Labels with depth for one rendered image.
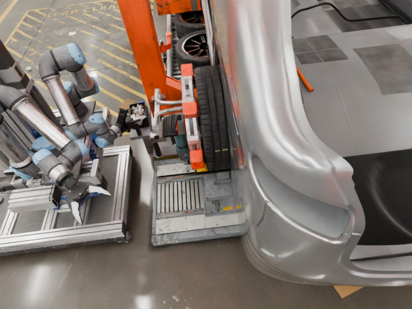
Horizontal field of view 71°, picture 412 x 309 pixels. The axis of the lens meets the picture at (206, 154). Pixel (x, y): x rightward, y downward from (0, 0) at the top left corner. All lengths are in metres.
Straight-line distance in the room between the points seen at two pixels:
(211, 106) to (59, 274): 1.73
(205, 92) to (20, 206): 1.28
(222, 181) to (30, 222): 1.52
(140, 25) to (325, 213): 1.53
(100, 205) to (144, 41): 1.28
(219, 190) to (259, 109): 1.56
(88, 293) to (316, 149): 2.05
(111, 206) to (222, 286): 1.03
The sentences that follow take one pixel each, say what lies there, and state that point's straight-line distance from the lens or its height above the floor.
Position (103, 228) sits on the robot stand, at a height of 0.23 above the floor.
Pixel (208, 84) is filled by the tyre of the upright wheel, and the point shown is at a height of 1.17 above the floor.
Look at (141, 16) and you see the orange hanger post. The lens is 1.94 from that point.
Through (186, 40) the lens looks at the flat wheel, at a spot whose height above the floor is 0.50.
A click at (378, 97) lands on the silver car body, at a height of 1.01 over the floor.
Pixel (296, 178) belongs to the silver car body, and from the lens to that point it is 0.70.
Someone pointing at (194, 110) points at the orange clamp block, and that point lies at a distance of 1.53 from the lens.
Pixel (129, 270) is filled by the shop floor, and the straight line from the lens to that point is 2.38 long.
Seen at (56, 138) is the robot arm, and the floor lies 1.24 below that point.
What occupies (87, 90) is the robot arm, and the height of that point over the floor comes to 1.01.
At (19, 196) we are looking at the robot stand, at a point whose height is 0.74.
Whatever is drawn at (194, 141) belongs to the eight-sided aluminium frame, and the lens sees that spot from 1.61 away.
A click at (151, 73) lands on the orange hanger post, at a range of 2.13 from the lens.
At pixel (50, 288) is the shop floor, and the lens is 2.58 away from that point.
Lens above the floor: 2.14
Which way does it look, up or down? 50 degrees down
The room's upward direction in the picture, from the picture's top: 8 degrees counter-clockwise
